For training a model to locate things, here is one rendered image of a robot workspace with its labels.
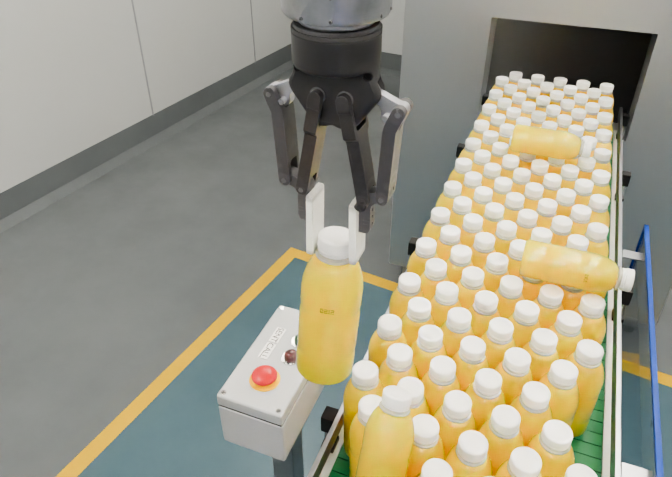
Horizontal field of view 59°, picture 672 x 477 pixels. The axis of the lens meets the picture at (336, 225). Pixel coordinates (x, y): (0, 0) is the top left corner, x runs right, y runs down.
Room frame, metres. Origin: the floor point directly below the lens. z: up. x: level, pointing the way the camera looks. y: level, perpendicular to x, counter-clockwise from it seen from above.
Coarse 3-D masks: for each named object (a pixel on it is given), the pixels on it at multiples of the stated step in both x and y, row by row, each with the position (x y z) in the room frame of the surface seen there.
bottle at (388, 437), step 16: (384, 416) 0.50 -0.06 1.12; (400, 416) 0.50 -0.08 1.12; (368, 432) 0.49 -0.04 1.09; (384, 432) 0.48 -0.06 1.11; (400, 432) 0.48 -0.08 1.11; (368, 448) 0.48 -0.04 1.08; (384, 448) 0.47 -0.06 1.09; (400, 448) 0.47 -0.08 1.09; (368, 464) 0.47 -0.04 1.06; (384, 464) 0.46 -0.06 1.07; (400, 464) 0.47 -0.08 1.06
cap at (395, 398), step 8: (384, 392) 0.52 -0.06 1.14; (392, 392) 0.52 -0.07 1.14; (400, 392) 0.52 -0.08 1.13; (408, 392) 0.53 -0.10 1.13; (384, 400) 0.51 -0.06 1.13; (392, 400) 0.51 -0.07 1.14; (400, 400) 0.51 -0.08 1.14; (408, 400) 0.51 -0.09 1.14; (392, 408) 0.50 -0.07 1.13; (400, 408) 0.50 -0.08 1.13; (408, 408) 0.51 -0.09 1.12
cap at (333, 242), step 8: (320, 232) 0.50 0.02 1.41; (328, 232) 0.50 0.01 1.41; (336, 232) 0.50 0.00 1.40; (344, 232) 0.50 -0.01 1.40; (320, 240) 0.49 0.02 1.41; (328, 240) 0.49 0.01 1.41; (336, 240) 0.49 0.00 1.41; (344, 240) 0.49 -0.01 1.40; (320, 248) 0.49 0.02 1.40; (328, 248) 0.48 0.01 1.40; (336, 248) 0.48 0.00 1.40; (344, 248) 0.48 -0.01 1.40; (328, 256) 0.48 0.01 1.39; (336, 256) 0.48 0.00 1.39; (344, 256) 0.48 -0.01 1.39
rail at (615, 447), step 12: (612, 360) 0.75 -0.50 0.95; (612, 372) 0.72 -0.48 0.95; (612, 384) 0.69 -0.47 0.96; (612, 396) 0.66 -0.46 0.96; (612, 408) 0.64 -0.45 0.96; (612, 420) 0.61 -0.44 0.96; (612, 432) 0.59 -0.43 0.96; (612, 444) 0.57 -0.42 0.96; (612, 456) 0.55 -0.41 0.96; (612, 468) 0.53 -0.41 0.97
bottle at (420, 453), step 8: (440, 440) 0.51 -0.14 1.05; (416, 448) 0.50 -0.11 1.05; (424, 448) 0.49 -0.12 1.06; (432, 448) 0.50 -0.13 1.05; (440, 448) 0.50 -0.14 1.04; (416, 456) 0.49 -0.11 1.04; (424, 456) 0.49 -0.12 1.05; (432, 456) 0.49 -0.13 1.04; (440, 456) 0.50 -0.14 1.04; (416, 464) 0.49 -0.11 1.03; (408, 472) 0.49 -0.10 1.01; (416, 472) 0.48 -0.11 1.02
